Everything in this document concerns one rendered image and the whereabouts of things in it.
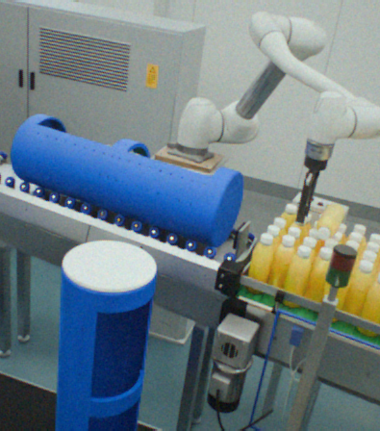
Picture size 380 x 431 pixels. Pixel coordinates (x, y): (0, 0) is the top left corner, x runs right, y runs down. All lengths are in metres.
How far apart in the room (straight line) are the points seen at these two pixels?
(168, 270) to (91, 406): 0.54
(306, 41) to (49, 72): 2.14
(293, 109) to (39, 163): 2.95
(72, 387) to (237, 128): 1.41
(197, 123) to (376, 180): 2.57
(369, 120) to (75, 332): 1.12
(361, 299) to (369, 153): 3.04
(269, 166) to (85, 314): 3.48
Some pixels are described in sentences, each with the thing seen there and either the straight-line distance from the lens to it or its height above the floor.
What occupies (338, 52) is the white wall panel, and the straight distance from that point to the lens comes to 4.62.
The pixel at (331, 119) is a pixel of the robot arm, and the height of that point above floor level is 1.49.
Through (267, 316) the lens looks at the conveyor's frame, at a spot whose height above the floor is 0.88.
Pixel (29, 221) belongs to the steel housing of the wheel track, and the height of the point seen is 0.84.
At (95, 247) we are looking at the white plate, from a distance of 1.74.
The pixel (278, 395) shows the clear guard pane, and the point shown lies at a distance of 1.93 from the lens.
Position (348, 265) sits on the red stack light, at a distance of 1.48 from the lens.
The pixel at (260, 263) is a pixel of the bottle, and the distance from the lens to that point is 1.81.
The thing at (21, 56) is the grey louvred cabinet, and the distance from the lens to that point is 4.04.
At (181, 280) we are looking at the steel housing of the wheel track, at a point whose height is 0.83.
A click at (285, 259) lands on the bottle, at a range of 1.82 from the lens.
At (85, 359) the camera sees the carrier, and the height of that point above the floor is 0.78.
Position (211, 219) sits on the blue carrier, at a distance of 1.84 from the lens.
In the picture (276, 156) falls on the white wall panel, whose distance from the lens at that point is 4.85.
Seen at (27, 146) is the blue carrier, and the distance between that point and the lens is 2.20.
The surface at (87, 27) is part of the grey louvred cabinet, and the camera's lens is 3.76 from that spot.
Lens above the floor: 1.91
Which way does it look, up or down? 26 degrees down
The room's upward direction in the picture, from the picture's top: 8 degrees clockwise
